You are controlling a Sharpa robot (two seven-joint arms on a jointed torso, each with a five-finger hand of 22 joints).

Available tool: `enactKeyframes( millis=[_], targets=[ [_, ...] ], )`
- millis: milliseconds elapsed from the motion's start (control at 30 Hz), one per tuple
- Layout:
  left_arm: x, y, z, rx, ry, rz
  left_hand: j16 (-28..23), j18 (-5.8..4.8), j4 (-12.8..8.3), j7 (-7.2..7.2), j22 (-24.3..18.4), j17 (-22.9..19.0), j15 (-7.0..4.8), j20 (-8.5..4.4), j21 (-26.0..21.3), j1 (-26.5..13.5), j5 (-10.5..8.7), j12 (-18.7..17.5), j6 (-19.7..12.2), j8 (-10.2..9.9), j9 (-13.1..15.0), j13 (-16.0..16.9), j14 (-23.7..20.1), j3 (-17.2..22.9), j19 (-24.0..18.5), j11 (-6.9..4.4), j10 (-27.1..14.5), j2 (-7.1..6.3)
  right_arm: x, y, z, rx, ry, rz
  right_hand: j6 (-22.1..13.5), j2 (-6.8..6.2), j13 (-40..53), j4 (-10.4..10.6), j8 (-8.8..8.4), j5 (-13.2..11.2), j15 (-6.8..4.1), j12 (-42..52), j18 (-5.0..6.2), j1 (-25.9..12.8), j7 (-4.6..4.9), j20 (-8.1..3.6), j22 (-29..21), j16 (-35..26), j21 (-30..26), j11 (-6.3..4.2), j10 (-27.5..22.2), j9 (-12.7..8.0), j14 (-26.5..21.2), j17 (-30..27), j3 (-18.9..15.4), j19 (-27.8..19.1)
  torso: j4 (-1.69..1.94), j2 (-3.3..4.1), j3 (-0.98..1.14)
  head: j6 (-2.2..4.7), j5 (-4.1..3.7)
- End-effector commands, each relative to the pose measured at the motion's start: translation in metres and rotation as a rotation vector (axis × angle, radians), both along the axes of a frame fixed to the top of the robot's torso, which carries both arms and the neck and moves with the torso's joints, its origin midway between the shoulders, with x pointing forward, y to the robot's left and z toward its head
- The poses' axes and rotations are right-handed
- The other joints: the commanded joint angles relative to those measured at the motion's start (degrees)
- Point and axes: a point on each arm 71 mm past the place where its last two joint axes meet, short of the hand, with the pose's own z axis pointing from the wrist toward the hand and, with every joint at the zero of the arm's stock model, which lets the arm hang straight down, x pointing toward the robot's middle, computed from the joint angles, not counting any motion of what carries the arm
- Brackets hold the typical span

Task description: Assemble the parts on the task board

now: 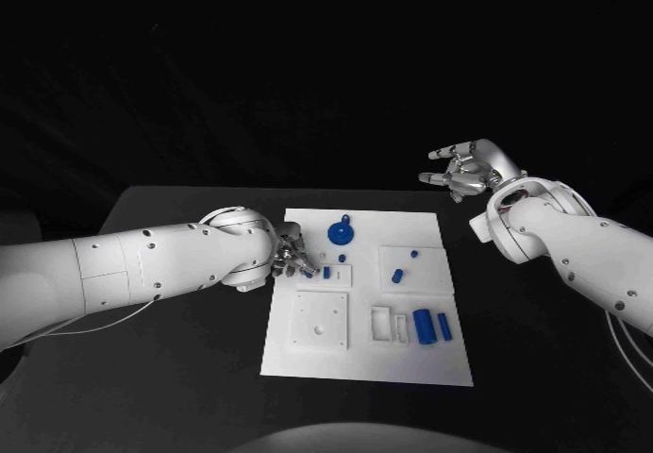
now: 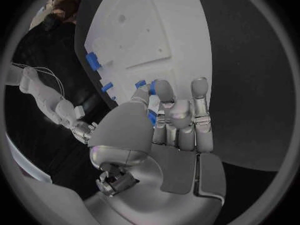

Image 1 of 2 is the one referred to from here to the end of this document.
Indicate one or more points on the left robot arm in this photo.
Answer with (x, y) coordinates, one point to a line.
(153, 262)

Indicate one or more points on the slim blue long cylinder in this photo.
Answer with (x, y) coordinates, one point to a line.
(444, 327)

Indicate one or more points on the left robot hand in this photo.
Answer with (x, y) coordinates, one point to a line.
(290, 247)

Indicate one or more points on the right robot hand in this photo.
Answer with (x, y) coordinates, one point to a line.
(489, 159)

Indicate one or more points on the thick blue long cylinder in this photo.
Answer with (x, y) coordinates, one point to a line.
(424, 326)

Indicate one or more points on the white task board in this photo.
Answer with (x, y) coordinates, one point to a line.
(368, 361)

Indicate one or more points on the blue short cylinder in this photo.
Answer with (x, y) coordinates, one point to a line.
(396, 275)

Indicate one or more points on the blue gear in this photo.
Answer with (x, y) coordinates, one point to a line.
(340, 233)

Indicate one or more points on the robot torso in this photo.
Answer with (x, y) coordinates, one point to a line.
(368, 440)

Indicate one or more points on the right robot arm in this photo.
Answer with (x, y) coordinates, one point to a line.
(577, 247)

